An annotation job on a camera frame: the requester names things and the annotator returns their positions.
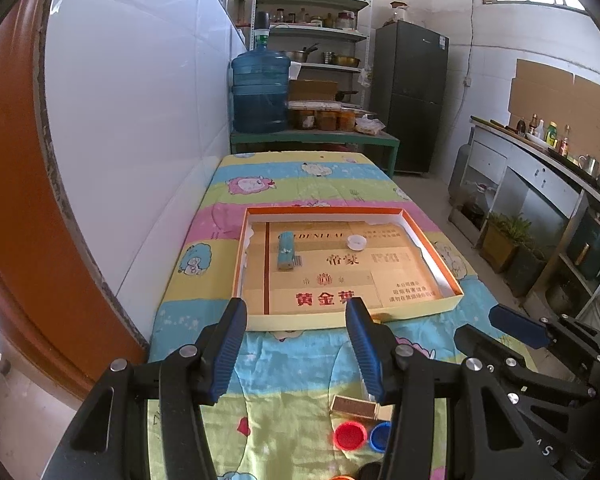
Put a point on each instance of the white bottle cap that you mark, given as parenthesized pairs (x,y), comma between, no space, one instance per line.
(356,242)

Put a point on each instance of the dark planter box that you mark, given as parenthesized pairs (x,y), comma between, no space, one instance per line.
(525,272)

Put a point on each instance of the potted green plant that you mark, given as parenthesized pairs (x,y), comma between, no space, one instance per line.
(500,245)

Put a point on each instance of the grey gas cylinder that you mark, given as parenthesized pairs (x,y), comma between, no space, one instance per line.
(459,170)

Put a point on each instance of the cartoon printed blanket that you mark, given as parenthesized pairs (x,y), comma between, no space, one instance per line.
(290,185)

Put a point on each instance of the black bottle cap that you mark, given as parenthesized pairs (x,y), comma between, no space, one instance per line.
(367,472)

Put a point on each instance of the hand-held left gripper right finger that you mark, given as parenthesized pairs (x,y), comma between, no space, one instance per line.
(367,355)

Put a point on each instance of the red sauce bottle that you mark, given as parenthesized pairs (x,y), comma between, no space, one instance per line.
(565,142)

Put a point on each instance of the red bottle cap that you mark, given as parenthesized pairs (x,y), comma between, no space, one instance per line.
(350,436)

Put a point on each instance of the dark grey refrigerator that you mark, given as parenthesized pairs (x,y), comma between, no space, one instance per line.
(410,85)

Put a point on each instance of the orange wooden door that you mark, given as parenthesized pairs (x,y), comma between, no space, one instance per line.
(15,185)

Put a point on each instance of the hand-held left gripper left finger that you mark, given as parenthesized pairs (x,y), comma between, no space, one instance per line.
(227,350)

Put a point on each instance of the dark bottle with green label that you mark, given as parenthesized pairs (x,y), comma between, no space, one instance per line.
(262,30)

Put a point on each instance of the dark sauce bottle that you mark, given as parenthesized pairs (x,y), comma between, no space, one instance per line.
(533,125)

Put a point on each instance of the green metal table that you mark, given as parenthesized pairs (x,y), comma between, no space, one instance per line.
(310,137)

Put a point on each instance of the small teal box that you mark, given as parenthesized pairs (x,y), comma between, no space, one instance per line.
(286,252)

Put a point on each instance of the white plastic bottle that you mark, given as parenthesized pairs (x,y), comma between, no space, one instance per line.
(540,131)

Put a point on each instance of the brown cardboard box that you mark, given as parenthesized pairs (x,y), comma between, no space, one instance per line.
(312,91)

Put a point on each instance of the shallow orange-rimmed cardboard box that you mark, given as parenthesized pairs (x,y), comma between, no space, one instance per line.
(330,280)

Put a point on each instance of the blue bottle cap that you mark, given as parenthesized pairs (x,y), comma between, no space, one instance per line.
(380,436)

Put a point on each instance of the steel cooking pot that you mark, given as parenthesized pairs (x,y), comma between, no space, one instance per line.
(300,55)

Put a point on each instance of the stack of metal bowls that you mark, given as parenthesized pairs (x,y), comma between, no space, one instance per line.
(340,61)

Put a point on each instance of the plastic bag of food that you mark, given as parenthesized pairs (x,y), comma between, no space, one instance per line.
(370,125)

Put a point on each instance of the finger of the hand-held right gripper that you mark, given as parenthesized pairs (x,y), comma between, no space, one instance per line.
(500,355)
(517,325)

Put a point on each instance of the white metal shelf rack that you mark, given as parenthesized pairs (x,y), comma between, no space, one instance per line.
(310,34)

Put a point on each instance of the metal cup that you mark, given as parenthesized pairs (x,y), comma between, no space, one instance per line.
(589,166)

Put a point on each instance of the row of glass jars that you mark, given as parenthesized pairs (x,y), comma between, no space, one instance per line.
(320,20)

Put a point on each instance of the large blue water jug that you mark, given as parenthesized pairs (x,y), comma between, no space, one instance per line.
(260,90)

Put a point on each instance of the jar of orange preserves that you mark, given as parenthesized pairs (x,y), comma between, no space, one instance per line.
(327,120)
(303,120)
(347,121)

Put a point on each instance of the yellow green bottle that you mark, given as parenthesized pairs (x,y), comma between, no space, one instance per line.
(551,135)

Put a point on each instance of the cardboard sheet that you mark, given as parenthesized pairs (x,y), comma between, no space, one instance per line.
(555,95)

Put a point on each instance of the gold box with brown face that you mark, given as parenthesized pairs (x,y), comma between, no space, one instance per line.
(352,406)

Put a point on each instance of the grey kitchen counter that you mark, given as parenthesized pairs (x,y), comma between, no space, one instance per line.
(540,175)

